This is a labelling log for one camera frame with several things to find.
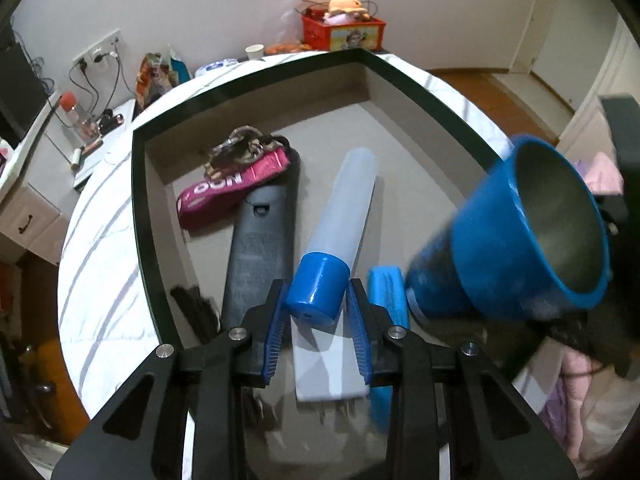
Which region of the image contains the blue highlighter marker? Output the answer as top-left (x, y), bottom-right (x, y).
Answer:
top-left (368, 266), bottom-right (410, 434)

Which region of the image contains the red toy crate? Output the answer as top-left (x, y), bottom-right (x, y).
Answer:
top-left (302, 14), bottom-right (386, 52)

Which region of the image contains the white tube blue cap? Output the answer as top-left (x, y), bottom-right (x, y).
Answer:
top-left (285, 148), bottom-right (378, 326)

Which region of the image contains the wet wipes pack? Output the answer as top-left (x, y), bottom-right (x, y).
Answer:
top-left (194, 58), bottom-right (239, 77)

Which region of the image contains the blue metal cup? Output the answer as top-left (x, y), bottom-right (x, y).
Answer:
top-left (405, 136), bottom-right (611, 324)

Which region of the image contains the orange plush toy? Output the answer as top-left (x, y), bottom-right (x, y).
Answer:
top-left (323, 0), bottom-right (371, 25)

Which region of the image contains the black remote control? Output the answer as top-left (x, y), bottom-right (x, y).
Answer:
top-left (220, 150), bottom-right (300, 330)

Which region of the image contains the blue white snack bag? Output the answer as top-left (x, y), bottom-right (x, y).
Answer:
top-left (168, 46), bottom-right (192, 84)

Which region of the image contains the white paper cup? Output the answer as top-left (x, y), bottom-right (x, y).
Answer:
top-left (245, 44), bottom-right (265, 61)

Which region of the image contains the white striped bed cover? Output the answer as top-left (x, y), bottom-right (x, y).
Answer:
top-left (58, 52), bottom-right (512, 419)

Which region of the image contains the orange cap clear bottle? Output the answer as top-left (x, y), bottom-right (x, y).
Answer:
top-left (58, 92), bottom-right (100, 145)

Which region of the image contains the white desk with drawers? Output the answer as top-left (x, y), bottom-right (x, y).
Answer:
top-left (0, 106), bottom-right (79, 266)

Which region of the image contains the colourful snack bag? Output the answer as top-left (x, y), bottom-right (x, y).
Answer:
top-left (136, 52), bottom-right (178, 112)

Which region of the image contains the white low side cabinet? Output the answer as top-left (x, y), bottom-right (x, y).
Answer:
top-left (71, 96), bottom-right (139, 191)

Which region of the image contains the pink floral quilt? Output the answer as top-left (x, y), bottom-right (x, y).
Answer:
top-left (515, 152), bottom-right (639, 478)

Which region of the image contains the magenta lanyard with keys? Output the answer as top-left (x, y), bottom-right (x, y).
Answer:
top-left (176, 124), bottom-right (293, 231)

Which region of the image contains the black computer monitor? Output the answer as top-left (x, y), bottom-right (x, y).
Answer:
top-left (0, 44), bottom-right (47, 148)

